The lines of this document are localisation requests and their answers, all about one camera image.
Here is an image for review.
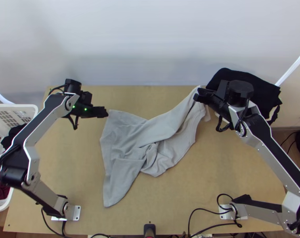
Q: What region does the pile of folded clothes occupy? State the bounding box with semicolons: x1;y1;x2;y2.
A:
205;67;283;125

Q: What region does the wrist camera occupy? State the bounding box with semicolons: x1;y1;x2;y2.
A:
216;79;231;100
80;91;94;107

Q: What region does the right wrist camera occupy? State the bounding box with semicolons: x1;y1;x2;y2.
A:
216;79;231;100

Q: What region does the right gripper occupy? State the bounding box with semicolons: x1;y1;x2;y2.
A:
193;87;234;123

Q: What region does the grey t-shirt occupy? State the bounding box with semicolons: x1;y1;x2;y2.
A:
99;85;212;208

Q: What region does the white laundry basket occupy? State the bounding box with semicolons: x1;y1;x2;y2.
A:
0;104;39;212

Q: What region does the black cable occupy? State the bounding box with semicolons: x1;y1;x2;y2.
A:
67;114;80;131
215;115;240;133
188;193;243;238
40;207;67;236

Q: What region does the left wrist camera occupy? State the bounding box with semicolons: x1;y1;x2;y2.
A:
80;91;94;107

